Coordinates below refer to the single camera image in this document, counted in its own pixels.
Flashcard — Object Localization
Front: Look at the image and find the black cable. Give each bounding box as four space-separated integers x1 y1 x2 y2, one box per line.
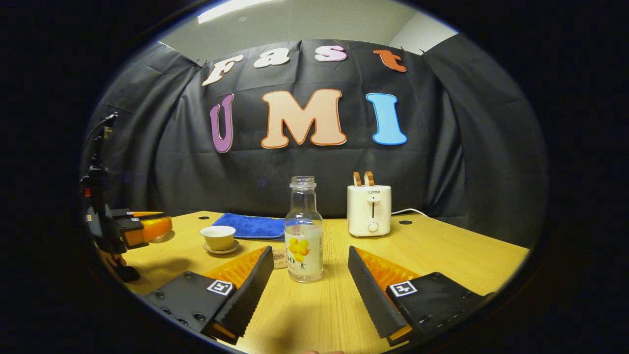
86 112 119 150

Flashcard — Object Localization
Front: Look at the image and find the blue towel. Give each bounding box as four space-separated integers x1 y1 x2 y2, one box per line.
211 212 286 241

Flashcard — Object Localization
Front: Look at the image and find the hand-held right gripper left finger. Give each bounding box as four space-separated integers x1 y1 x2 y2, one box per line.
145 245 275 345

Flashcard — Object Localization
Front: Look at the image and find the beige teacup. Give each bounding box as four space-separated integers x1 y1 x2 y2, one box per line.
200 225 236 251

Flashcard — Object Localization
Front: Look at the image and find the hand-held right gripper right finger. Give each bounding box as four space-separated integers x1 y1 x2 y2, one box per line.
347 245 494 347

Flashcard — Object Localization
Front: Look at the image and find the white toaster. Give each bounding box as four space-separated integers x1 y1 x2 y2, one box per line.
347 184 392 238

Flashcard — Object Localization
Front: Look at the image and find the black backdrop cloth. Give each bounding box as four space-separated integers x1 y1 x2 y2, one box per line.
86 34 548 246

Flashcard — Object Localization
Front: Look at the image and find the clear water bottle yellow label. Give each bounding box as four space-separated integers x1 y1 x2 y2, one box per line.
284 176 324 284

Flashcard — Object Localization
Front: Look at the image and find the beige saucer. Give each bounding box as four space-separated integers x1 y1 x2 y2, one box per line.
202 239 240 255

